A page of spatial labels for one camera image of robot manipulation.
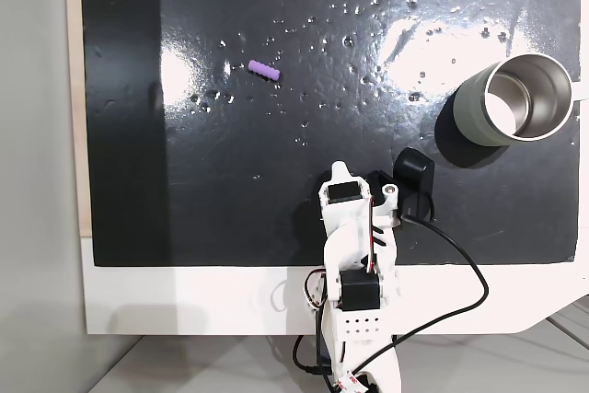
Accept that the red and black motor wire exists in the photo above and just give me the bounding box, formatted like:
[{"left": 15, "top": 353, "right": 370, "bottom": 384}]
[{"left": 364, "top": 196, "right": 388, "bottom": 275}]

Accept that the steel cup with grey sleeve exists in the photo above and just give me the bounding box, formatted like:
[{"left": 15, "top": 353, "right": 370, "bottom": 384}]
[{"left": 451, "top": 53, "right": 577, "bottom": 148}]

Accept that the black glossy mat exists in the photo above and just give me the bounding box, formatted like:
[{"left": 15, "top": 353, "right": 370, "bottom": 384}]
[{"left": 79, "top": 0, "right": 582, "bottom": 269}]

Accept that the black oval camera box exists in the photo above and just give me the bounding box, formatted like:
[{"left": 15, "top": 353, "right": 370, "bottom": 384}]
[{"left": 391, "top": 146, "right": 436, "bottom": 222}]

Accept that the purple ribbed pen grip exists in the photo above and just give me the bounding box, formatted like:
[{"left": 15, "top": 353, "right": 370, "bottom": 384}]
[{"left": 248, "top": 59, "right": 282, "bottom": 83}]

